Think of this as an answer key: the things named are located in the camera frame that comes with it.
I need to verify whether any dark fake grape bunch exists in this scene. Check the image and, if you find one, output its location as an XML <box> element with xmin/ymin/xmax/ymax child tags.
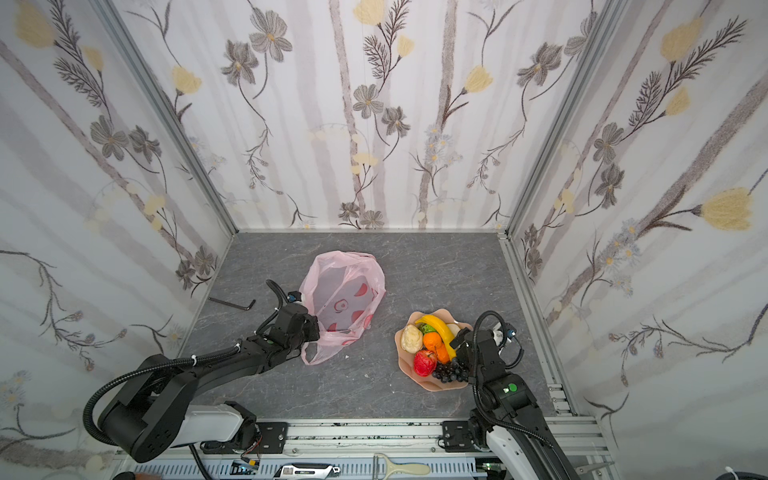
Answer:
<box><xmin>432</xmin><ymin>359</ymin><xmax>470</xmax><ymax>384</ymax></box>

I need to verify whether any yellow fake banana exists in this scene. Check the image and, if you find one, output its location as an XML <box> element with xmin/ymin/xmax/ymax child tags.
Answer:
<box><xmin>416</xmin><ymin>315</ymin><xmax>456</xmax><ymax>360</ymax></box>

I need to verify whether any small orange fake fruit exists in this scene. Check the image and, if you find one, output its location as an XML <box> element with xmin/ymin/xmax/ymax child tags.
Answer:
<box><xmin>422</xmin><ymin>332</ymin><xmax>443</xmax><ymax>353</ymax></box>

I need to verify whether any red fake strawberry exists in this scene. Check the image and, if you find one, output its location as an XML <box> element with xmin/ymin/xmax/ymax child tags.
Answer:
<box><xmin>413</xmin><ymin>349</ymin><xmax>438</xmax><ymax>377</ymax></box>

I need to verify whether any pink plastic bag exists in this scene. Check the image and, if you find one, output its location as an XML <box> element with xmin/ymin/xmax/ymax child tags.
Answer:
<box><xmin>300</xmin><ymin>251</ymin><xmax>386</xmax><ymax>366</ymax></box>

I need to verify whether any pink scalloped plate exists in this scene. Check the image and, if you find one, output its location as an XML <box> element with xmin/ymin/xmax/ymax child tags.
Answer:
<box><xmin>394</xmin><ymin>308</ymin><xmax>472</xmax><ymax>392</ymax></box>

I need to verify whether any cream fake garlic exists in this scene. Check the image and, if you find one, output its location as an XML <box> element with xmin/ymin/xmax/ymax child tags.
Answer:
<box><xmin>400</xmin><ymin>324</ymin><xmax>424</xmax><ymax>355</ymax></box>

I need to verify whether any orange fake tangerine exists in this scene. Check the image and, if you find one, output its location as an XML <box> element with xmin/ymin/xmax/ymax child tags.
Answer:
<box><xmin>435</xmin><ymin>345</ymin><xmax>451</xmax><ymax>364</ymax></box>

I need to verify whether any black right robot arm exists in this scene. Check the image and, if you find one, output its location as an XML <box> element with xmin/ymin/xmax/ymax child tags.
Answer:
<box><xmin>451</xmin><ymin>328</ymin><xmax>578</xmax><ymax>479</ymax></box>

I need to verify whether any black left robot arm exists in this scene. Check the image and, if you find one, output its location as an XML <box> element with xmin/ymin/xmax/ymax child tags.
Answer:
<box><xmin>82</xmin><ymin>303</ymin><xmax>320</xmax><ymax>463</ymax></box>

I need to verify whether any dark hex key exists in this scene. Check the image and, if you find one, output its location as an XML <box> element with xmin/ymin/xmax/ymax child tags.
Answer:
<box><xmin>207</xmin><ymin>297</ymin><xmax>256</xmax><ymax>312</ymax></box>

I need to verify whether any silver black utility knife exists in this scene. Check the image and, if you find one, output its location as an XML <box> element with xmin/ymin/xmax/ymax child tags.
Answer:
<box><xmin>273</xmin><ymin>463</ymin><xmax>341</xmax><ymax>480</ymax></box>

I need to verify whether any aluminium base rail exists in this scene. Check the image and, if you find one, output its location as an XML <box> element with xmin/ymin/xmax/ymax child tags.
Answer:
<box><xmin>106</xmin><ymin>417</ymin><xmax>622</xmax><ymax>479</ymax></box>

